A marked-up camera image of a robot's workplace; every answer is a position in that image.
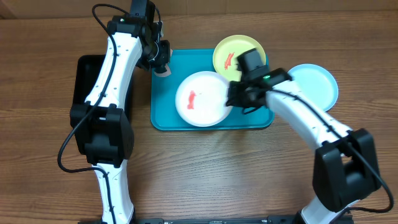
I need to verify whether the white plate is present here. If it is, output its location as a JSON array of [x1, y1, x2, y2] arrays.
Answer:
[[175, 71, 232, 128]]

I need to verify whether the light blue plate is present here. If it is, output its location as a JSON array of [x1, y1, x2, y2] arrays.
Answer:
[[288, 63, 339, 111]]

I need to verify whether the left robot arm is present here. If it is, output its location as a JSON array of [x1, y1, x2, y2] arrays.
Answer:
[[68, 16, 170, 223]]

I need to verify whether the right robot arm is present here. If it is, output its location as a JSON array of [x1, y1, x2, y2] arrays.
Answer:
[[226, 68, 381, 223]]

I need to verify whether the teal plastic tray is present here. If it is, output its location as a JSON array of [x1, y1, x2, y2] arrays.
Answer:
[[150, 49, 274, 131]]

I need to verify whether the black water tray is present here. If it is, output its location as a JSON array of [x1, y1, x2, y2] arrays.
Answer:
[[70, 55, 133, 128]]

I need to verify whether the yellow plate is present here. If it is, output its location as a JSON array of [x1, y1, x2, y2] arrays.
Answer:
[[213, 35, 268, 81]]

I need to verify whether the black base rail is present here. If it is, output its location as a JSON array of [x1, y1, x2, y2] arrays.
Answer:
[[77, 213, 354, 224]]

